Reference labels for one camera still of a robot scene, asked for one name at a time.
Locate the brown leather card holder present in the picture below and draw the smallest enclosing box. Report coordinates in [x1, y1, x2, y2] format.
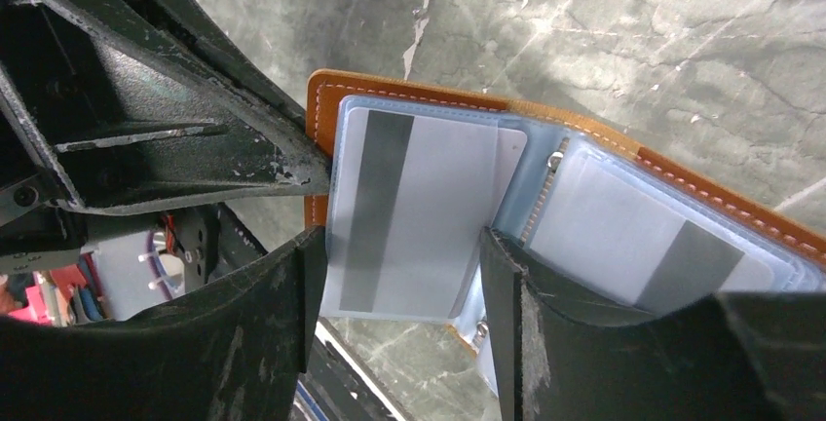
[305, 70, 825, 395]

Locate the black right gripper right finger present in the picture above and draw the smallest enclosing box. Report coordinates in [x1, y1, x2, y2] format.
[479, 228, 825, 420]

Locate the white credit card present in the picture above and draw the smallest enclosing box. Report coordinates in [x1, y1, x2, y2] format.
[321, 101, 528, 322]
[527, 154, 789, 314]

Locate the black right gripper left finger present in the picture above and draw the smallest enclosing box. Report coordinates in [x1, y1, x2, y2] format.
[0, 227, 328, 421]

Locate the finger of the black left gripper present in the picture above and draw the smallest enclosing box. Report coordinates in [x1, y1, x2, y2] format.
[1, 0, 330, 215]

